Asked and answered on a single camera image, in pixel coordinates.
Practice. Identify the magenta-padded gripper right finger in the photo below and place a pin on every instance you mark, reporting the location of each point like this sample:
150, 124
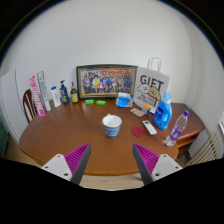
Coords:
146, 159

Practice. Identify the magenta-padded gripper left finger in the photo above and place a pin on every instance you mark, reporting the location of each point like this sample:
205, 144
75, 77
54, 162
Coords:
77, 159

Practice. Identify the clear purple-capped water bottle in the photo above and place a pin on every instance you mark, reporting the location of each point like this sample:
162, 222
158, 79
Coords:
176, 130

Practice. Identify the white remote control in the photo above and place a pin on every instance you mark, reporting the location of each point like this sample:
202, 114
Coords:
149, 127

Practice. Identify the blue printed paper cup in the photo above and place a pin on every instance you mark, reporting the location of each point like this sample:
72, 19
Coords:
112, 128

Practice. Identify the blue detergent bottle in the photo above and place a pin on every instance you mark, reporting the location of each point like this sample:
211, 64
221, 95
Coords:
162, 115

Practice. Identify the small beige snack packet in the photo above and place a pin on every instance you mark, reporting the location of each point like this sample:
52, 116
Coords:
137, 112

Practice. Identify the colourful puzzle cube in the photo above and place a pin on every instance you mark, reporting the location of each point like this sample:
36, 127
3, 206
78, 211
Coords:
146, 109

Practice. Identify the white radiator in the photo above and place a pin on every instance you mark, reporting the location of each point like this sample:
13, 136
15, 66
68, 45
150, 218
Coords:
208, 151

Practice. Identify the blue tissue pack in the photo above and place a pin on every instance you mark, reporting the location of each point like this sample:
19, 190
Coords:
124, 100

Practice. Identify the dark brown glass bottle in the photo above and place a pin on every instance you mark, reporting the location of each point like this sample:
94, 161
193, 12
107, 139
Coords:
74, 95

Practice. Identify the white bottle with blue cap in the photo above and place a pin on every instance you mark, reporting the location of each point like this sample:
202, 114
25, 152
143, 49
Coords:
56, 98

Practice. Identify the brown wooden chair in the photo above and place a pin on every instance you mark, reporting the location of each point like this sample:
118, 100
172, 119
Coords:
29, 106

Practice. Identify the white paper gift bag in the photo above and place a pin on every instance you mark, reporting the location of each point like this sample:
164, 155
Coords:
150, 85

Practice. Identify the tall pink and white box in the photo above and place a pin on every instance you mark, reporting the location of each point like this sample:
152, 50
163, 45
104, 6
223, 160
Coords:
37, 96

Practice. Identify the framed group picture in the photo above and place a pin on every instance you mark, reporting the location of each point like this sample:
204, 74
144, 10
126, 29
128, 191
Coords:
106, 81

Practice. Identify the white flat panel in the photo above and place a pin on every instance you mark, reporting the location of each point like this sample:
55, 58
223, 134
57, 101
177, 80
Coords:
9, 103

